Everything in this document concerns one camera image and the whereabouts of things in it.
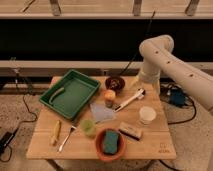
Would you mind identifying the green plastic tray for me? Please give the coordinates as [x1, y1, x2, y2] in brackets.
[40, 70, 101, 121]

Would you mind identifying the wooden block eraser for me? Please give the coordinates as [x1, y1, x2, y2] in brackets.
[118, 122, 142, 140]

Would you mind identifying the silver fork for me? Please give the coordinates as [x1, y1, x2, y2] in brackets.
[57, 126, 77, 153]

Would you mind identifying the black cable left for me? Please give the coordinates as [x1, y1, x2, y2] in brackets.
[0, 69, 38, 163]

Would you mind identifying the wooden table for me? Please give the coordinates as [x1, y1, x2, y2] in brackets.
[26, 76, 176, 161]

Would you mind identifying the green bean in tray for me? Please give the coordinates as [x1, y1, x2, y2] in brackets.
[49, 87, 65, 105]

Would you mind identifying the black hanging cable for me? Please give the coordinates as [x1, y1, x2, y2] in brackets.
[118, 9, 157, 77]

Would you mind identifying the white cup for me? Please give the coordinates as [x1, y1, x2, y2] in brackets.
[139, 106, 157, 124]

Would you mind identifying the blue power box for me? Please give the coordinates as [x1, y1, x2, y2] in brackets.
[169, 89, 185, 107]

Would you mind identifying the white handled brush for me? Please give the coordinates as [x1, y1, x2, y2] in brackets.
[114, 88, 145, 112]

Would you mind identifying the light blue towel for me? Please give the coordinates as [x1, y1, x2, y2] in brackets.
[90, 103, 115, 123]

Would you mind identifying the orange bowl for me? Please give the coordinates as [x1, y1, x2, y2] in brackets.
[95, 128, 126, 162]

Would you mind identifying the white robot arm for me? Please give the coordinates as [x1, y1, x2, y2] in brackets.
[138, 35, 213, 115]

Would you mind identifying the green sponge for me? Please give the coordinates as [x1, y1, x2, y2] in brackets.
[103, 130, 119, 155]

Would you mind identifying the dark brown bowl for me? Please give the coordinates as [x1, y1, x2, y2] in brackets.
[105, 76, 125, 92]

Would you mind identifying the green cup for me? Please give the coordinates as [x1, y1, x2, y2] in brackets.
[80, 120, 96, 138]

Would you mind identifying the black power adapter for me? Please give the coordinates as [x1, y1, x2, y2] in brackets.
[0, 132, 13, 148]

